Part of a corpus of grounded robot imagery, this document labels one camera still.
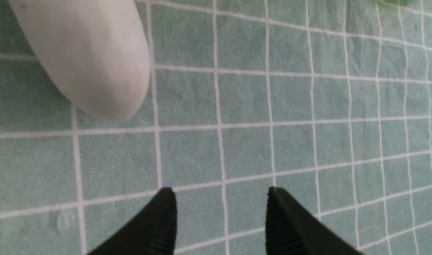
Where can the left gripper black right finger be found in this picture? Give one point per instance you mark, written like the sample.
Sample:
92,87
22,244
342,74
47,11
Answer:
290,229

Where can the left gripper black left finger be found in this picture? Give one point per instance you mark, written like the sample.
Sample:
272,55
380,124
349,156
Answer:
152,231

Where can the white radish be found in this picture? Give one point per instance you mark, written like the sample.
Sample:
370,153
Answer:
94,51

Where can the green checkered tablecloth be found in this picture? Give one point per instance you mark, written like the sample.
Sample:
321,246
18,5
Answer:
330,99

